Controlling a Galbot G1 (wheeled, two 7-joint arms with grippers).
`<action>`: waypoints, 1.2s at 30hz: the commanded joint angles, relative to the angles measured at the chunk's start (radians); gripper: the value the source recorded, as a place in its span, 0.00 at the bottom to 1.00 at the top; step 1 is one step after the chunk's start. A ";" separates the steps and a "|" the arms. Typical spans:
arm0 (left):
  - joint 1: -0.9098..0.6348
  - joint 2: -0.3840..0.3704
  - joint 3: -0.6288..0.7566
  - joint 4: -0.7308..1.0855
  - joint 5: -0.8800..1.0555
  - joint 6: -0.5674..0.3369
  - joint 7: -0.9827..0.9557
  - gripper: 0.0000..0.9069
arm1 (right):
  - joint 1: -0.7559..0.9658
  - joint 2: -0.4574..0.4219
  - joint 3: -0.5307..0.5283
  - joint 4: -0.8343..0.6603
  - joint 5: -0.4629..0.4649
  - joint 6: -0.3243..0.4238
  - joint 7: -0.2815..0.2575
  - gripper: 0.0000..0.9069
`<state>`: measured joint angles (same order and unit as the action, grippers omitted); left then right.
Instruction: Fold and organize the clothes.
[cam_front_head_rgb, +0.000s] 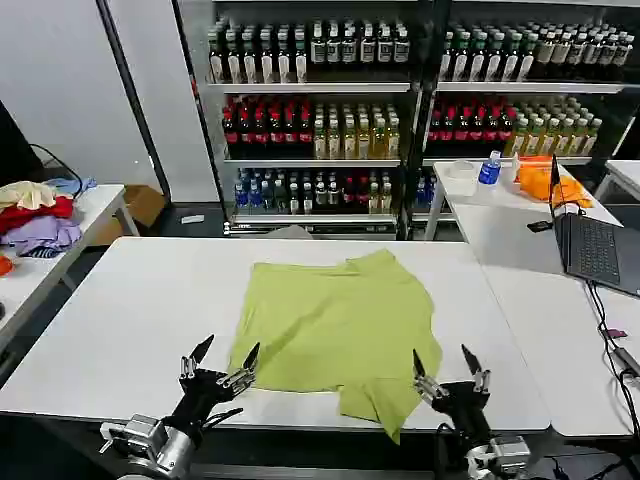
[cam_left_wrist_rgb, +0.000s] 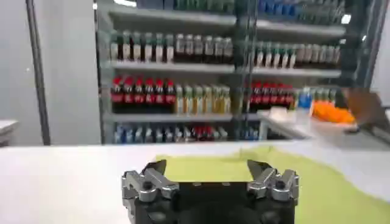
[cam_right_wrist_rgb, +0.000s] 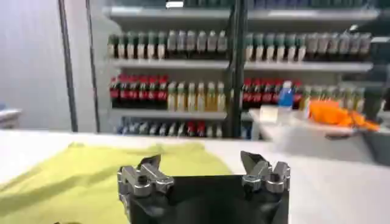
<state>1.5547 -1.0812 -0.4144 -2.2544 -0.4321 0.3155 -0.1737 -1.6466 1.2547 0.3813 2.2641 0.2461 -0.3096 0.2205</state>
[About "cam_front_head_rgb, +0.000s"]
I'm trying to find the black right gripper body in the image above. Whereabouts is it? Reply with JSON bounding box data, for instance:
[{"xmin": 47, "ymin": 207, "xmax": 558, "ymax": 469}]
[{"xmin": 429, "ymin": 380, "xmax": 494, "ymax": 446}]

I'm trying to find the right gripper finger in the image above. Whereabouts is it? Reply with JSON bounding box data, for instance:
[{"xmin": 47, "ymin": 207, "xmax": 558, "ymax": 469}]
[
  {"xmin": 411, "ymin": 348, "xmax": 445, "ymax": 402},
  {"xmin": 460, "ymin": 343, "xmax": 493, "ymax": 397}
]

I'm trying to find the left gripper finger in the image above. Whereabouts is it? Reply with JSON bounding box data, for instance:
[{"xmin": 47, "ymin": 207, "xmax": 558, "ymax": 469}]
[
  {"xmin": 179, "ymin": 333, "xmax": 216, "ymax": 383},
  {"xmin": 216, "ymin": 341, "xmax": 262, "ymax": 392}
]

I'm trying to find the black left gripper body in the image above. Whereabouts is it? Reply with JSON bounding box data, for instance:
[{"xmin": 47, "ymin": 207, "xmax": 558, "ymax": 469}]
[{"xmin": 164, "ymin": 368, "xmax": 237, "ymax": 437}]

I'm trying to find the light green shirt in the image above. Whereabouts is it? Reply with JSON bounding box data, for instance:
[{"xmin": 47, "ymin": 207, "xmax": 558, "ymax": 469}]
[{"xmin": 227, "ymin": 249, "xmax": 444, "ymax": 446}]

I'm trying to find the grey chair back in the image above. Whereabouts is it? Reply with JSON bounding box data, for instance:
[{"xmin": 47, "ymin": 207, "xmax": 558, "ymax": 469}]
[{"xmin": 266, "ymin": 224, "xmax": 315, "ymax": 242}]

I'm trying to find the white table with laptop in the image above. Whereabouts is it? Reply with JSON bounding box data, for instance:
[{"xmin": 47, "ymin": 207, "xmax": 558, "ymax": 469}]
[{"xmin": 423, "ymin": 159, "xmax": 640, "ymax": 437}]

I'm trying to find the brown cardboard box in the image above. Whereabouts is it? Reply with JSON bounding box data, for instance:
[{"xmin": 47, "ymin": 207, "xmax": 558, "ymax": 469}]
[{"xmin": 91, "ymin": 184, "xmax": 168, "ymax": 247}]

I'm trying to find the dark grey open laptop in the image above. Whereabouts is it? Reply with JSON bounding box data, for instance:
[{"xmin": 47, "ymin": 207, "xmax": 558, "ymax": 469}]
[{"xmin": 548, "ymin": 153, "xmax": 640, "ymax": 298}]

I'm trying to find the white side table with clothes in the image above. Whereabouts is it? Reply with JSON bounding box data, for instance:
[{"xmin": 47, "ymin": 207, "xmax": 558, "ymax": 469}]
[{"xmin": 0, "ymin": 184, "xmax": 142, "ymax": 352}]

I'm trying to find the purple cloth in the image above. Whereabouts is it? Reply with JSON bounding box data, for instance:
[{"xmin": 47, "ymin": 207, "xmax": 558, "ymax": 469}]
[{"xmin": 0, "ymin": 215, "xmax": 84, "ymax": 258}]

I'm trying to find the blue label water bottle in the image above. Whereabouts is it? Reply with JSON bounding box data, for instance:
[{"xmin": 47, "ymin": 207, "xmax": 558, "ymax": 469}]
[{"xmin": 476, "ymin": 150, "xmax": 503, "ymax": 188}]

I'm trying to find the red cloth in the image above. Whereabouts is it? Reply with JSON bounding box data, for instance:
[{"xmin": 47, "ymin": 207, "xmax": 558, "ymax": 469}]
[{"xmin": 0, "ymin": 195, "xmax": 76, "ymax": 236}]

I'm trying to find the orange plastic bag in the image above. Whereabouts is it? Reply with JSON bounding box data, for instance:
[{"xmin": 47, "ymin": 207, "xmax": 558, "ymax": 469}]
[{"xmin": 516, "ymin": 155, "xmax": 594, "ymax": 211}]

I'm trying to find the white cup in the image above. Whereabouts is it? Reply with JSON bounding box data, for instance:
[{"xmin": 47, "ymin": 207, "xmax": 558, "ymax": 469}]
[{"xmin": 499, "ymin": 154, "xmax": 522, "ymax": 184}]

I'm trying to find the blue cloth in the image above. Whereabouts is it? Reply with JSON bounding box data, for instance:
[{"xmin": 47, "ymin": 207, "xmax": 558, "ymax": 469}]
[{"xmin": 43, "ymin": 176, "xmax": 98, "ymax": 195}]

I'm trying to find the beige cloth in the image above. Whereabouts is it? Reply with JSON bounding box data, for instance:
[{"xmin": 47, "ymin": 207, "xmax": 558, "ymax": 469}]
[{"xmin": 0, "ymin": 180, "xmax": 58, "ymax": 212}]

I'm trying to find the white table with grey legs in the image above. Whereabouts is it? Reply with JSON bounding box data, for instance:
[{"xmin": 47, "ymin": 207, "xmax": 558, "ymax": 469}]
[{"xmin": 593, "ymin": 159, "xmax": 640, "ymax": 202}]

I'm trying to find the black slanted pole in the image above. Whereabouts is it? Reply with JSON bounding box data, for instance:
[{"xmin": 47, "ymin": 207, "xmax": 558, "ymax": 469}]
[{"xmin": 93, "ymin": 0, "xmax": 172, "ymax": 202}]

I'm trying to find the white shelf with bottles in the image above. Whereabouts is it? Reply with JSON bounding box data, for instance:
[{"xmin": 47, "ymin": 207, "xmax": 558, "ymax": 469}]
[
  {"xmin": 172, "ymin": 0, "xmax": 427, "ymax": 239},
  {"xmin": 414, "ymin": 0, "xmax": 640, "ymax": 227}
]

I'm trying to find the black monitor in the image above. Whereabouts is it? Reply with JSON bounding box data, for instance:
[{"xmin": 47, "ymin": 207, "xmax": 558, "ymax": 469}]
[{"xmin": 0, "ymin": 98, "xmax": 45, "ymax": 189}]

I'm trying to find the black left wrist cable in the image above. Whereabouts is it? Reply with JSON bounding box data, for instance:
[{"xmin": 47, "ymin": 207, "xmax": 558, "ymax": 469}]
[{"xmin": 198, "ymin": 406, "xmax": 245, "ymax": 432}]

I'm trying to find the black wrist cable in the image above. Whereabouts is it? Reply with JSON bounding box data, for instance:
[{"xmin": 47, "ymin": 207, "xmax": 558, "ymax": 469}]
[
  {"xmin": 431, "ymin": 421, "xmax": 472, "ymax": 480},
  {"xmin": 198, "ymin": 406, "xmax": 245, "ymax": 432}
]

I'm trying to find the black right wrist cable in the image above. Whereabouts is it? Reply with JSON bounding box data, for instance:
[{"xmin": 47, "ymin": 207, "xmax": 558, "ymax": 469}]
[{"xmin": 431, "ymin": 421, "xmax": 472, "ymax": 480}]

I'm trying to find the black laptop cable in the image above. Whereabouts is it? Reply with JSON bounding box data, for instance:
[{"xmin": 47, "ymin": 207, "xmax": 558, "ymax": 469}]
[{"xmin": 583, "ymin": 279, "xmax": 640, "ymax": 437}]

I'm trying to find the grey cable adapter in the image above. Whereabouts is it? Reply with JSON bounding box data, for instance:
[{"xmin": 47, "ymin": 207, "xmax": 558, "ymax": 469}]
[{"xmin": 613, "ymin": 346, "xmax": 640, "ymax": 377}]

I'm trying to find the thin black monitor cable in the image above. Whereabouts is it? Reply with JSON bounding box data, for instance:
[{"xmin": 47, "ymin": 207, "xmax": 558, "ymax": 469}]
[{"xmin": 28, "ymin": 143, "xmax": 84, "ymax": 217}]

